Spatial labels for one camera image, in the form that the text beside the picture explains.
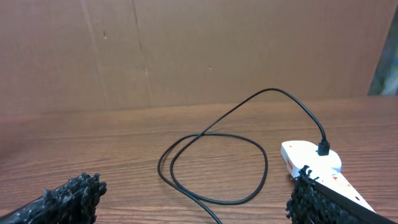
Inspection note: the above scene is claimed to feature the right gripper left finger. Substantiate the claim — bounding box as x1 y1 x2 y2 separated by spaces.
1 173 107 224

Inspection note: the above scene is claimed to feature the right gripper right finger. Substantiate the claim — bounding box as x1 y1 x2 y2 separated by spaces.
286 165 397 224

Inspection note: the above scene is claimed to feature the white charger plug adapter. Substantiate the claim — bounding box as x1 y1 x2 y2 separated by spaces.
306 150 343 172

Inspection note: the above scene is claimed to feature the white power strip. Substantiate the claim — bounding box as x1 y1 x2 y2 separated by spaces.
280 141 374 211

